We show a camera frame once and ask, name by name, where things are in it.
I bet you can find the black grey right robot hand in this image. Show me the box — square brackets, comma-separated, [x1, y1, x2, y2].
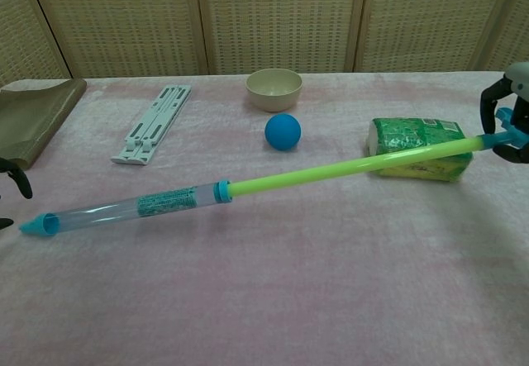
[479, 61, 529, 165]

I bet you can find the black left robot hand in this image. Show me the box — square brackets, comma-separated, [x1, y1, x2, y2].
[0, 156, 34, 231]

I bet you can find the clear plastic tube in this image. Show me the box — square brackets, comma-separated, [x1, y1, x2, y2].
[18, 179, 233, 240]

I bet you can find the olive green folded cloth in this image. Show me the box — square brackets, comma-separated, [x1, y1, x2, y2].
[0, 78, 88, 172]

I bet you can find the woven folding screen panel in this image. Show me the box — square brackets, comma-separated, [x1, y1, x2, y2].
[354, 0, 512, 74]
[25, 0, 209, 80]
[470, 0, 529, 73]
[194, 0, 369, 76]
[0, 0, 75, 88]

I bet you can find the grey folding laptop stand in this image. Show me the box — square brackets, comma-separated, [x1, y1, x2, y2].
[110, 85, 193, 167]

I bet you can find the green tissue pack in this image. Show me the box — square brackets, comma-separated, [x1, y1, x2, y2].
[365, 116, 474, 184]

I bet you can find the blue ball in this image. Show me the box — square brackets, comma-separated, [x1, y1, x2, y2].
[264, 113, 303, 153]

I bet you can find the beige bowl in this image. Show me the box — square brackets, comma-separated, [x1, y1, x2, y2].
[245, 68, 303, 114]

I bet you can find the pink plush tablecloth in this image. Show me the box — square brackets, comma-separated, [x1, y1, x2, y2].
[0, 69, 529, 366]

